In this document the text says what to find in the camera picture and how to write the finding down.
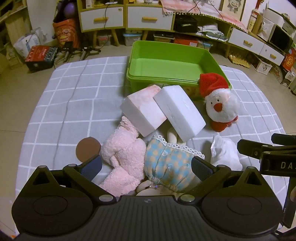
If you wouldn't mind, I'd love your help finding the orange printed bag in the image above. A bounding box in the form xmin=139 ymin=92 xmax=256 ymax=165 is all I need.
xmin=53 ymin=19 xmax=81 ymax=49

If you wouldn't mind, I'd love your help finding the black tripod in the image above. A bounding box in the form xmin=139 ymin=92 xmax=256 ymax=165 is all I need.
xmin=54 ymin=42 xmax=101 ymax=63

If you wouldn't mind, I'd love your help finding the egg tray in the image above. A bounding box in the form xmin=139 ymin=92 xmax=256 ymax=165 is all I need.
xmin=228 ymin=54 xmax=251 ymax=69

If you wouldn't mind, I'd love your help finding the santa plush toy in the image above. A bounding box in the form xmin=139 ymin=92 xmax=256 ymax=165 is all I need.
xmin=198 ymin=72 xmax=241 ymax=132

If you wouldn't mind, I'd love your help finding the folded clothes pile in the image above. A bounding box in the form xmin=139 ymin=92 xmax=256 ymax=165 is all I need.
xmin=198 ymin=23 xmax=228 ymax=42

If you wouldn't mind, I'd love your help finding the grey checked blanket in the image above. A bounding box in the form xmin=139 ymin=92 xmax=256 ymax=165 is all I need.
xmin=15 ymin=56 xmax=289 ymax=204

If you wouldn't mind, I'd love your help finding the pink plush toy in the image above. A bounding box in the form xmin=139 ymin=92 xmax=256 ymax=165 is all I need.
xmin=98 ymin=116 xmax=147 ymax=197

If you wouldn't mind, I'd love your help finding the white box with cartoon face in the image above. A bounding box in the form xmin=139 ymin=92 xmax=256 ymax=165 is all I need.
xmin=251 ymin=54 xmax=273 ymax=75

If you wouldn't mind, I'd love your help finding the clear storage box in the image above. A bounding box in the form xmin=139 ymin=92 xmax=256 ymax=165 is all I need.
xmin=153 ymin=34 xmax=174 ymax=44
xmin=123 ymin=33 xmax=142 ymax=47
xmin=97 ymin=35 xmax=114 ymax=47

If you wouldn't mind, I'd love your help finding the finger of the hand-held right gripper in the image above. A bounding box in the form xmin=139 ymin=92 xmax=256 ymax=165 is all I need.
xmin=271 ymin=133 xmax=296 ymax=146
xmin=237 ymin=138 xmax=272 ymax=161

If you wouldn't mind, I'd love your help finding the yellow bottle with red label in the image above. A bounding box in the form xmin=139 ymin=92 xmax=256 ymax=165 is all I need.
xmin=247 ymin=9 xmax=260 ymax=32

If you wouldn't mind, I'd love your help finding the wooden shelf unit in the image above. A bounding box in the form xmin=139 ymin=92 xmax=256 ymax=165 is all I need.
xmin=0 ymin=0 xmax=31 ymax=67

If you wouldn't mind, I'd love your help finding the long wooden tv stand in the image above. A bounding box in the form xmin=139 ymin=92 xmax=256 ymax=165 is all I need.
xmin=172 ymin=10 xmax=287 ymax=67

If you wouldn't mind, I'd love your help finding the green plastic bin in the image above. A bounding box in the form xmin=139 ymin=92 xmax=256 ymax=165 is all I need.
xmin=126 ymin=40 xmax=232 ymax=100

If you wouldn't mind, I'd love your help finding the doll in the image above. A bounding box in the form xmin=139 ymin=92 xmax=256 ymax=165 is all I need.
xmin=135 ymin=123 xmax=206 ymax=197

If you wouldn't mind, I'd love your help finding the white plastic bag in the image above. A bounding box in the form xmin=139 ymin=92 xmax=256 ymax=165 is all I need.
xmin=13 ymin=27 xmax=48 ymax=58

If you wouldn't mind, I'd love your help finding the white cardboard box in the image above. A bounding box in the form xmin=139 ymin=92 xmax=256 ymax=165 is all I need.
xmin=256 ymin=17 xmax=276 ymax=42

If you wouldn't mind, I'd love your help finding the white foam block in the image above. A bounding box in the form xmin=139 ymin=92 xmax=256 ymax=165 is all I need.
xmin=153 ymin=85 xmax=207 ymax=142

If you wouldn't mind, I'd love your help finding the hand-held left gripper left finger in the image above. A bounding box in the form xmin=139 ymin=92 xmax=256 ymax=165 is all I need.
xmin=32 ymin=155 xmax=116 ymax=205

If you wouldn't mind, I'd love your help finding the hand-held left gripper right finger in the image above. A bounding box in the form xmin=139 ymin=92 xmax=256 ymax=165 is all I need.
xmin=177 ymin=156 xmax=264 ymax=205

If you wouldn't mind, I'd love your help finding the brown round disc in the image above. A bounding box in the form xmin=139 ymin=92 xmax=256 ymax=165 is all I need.
xmin=76 ymin=137 xmax=102 ymax=163

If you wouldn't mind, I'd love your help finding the framed cartoon girl picture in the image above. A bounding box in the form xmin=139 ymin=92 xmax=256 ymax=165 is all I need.
xmin=221 ymin=0 xmax=246 ymax=15

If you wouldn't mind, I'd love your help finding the red gift box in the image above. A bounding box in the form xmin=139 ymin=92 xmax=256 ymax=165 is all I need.
xmin=281 ymin=48 xmax=296 ymax=70

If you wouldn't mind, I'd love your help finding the round printed box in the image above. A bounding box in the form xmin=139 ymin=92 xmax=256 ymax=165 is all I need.
xmin=271 ymin=66 xmax=286 ymax=81

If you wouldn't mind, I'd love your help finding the white plush toy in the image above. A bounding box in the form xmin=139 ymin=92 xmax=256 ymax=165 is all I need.
xmin=210 ymin=135 xmax=243 ymax=172

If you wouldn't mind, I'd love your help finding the pink-stained foam block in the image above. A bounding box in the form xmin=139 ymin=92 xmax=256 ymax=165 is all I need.
xmin=120 ymin=84 xmax=168 ymax=138

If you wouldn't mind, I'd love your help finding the pink tablecloth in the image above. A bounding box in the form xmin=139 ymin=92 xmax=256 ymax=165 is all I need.
xmin=160 ymin=0 xmax=248 ymax=32

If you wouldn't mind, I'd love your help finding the red cardboard box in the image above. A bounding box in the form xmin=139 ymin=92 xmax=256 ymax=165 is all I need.
xmin=174 ymin=38 xmax=199 ymax=48

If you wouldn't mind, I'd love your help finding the black microwave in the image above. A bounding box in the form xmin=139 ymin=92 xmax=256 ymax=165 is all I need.
xmin=269 ymin=24 xmax=294 ymax=53

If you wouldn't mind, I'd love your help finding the black box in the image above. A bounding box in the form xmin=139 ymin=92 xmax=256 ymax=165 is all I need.
xmin=174 ymin=14 xmax=199 ymax=33

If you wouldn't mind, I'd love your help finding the purple ball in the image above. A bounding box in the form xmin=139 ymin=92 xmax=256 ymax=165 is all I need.
xmin=57 ymin=0 xmax=77 ymax=19

